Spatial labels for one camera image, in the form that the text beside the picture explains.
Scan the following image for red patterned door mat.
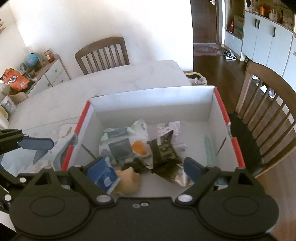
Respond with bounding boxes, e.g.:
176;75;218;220
193;43;223;56

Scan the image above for pink printed snack packet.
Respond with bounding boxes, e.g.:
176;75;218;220
156;120;187;152

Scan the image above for wooden chair right of table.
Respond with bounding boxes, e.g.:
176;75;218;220
229;61;295;177

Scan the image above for brown cardboard box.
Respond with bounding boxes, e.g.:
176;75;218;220
9;92;28;105

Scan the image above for blue wet wipes pack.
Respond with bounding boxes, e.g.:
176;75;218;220
86;157;120;194

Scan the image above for pair of sneakers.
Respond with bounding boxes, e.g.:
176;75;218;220
223;50;237;61

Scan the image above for teal plastic stick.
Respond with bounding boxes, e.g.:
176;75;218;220
204;135;216;166

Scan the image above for wooden chair behind table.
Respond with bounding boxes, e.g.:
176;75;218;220
75;37;130;75

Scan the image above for blue globe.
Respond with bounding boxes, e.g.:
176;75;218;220
24;53;39;67

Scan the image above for clear bag with dark contents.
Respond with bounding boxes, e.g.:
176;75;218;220
121;158;149;174

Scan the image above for small white side cabinet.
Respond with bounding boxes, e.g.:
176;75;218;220
26;55;71;97

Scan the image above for black snack packet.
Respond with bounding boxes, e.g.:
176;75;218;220
147;131;181;169

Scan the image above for red lidded sauce jar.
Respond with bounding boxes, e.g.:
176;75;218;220
44;49;55;63

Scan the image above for orange snack bag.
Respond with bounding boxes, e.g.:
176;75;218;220
1;68;30;91

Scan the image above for white and wood wall cabinet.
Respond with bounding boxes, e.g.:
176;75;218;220
224;1;295;88

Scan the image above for tan bread-shaped toy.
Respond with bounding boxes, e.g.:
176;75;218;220
114;167;140;196

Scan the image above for silver foil snack bag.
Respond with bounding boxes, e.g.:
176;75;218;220
152;164;192;187

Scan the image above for red cardboard shoe box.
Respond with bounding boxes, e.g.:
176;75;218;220
60;85;246;197

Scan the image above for white tissue pack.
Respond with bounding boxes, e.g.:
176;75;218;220
99;119;152;165

